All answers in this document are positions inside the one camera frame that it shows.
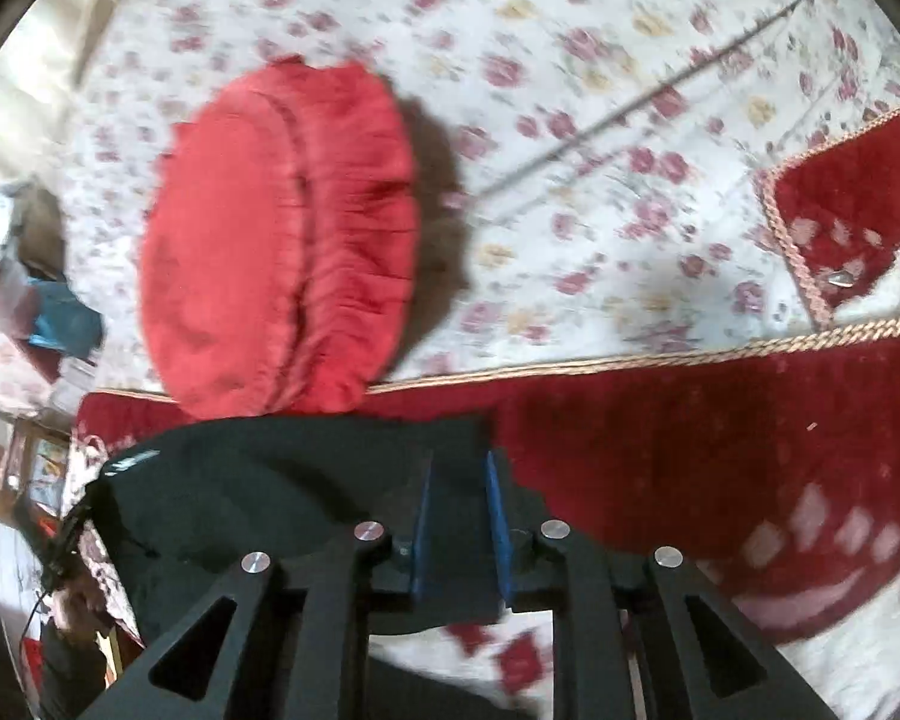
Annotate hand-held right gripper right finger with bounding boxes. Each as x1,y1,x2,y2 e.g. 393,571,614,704
484,450,833,720

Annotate black pants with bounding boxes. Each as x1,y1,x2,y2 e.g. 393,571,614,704
97,416,563,720

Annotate red frilled round cushion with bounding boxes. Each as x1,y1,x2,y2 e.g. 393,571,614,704
139,56,421,421

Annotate floral fabric covered furniture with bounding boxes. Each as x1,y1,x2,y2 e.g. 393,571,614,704
0,300,61,421

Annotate blue bag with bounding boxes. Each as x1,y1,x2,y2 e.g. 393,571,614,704
30,281,104,361

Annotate red and white patterned blanket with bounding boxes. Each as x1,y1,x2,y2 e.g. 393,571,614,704
60,101,900,720

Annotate floral quilt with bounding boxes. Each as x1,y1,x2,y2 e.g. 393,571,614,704
67,0,900,391

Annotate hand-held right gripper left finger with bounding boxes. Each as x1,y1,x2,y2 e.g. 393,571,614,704
75,454,436,720

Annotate thin dark cable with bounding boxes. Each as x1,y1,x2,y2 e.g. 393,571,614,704
476,0,811,200

